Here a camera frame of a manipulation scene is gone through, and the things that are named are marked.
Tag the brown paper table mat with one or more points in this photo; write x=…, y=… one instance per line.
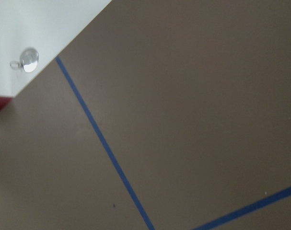
x=161, y=115

